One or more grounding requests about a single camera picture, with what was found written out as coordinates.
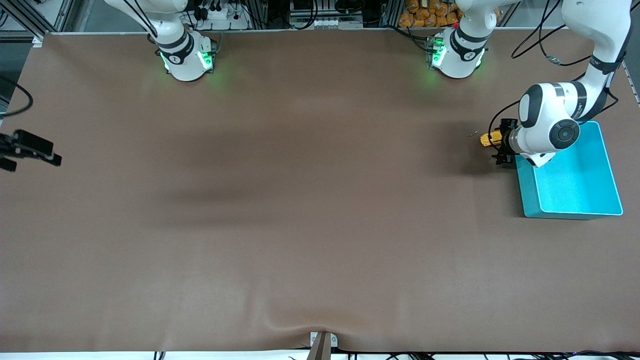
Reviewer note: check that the white power strip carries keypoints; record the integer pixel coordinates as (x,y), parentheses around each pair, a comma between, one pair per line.
(220,15)

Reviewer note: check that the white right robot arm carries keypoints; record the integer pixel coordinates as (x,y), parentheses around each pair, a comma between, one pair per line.
(187,60)

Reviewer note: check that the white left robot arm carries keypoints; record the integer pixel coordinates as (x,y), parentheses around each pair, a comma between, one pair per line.
(545,115)

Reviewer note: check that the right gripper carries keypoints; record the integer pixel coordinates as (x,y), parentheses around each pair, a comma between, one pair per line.
(30,145)

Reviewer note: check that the teal plastic bin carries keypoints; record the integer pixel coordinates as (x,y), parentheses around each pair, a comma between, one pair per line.
(575,190)

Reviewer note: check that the yellow beetle toy car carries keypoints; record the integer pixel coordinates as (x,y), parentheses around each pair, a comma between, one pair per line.
(489,139)

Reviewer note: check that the grey metal clamp bracket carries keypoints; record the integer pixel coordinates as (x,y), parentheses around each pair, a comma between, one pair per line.
(322,345)

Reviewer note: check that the orange snack packets pile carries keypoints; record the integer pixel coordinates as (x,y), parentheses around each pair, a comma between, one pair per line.
(425,15)

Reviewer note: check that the white connector block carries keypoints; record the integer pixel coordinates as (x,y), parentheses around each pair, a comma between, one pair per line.
(327,22)

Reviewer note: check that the aluminium frame profile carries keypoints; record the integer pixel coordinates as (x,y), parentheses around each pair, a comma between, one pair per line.
(30,15)

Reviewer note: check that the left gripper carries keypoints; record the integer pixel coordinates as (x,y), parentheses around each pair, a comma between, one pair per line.
(506,138)

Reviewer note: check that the brown table mat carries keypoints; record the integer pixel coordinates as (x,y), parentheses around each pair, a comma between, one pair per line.
(320,225)

